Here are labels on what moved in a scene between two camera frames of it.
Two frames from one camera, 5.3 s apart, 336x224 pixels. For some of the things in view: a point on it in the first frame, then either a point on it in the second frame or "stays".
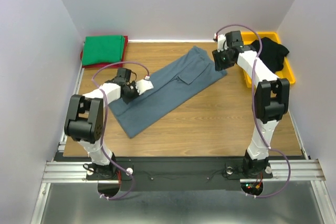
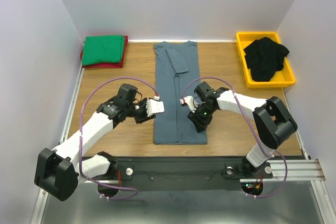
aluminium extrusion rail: (301, 170) stays
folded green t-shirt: (98, 49) stays
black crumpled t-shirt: (272, 53) stays
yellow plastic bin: (248, 37) stays
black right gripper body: (222, 58) to (202, 115)
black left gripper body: (132, 94) to (138, 110)
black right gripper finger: (218, 68) to (200, 128)
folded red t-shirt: (102, 64) stays
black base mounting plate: (178, 173) stays
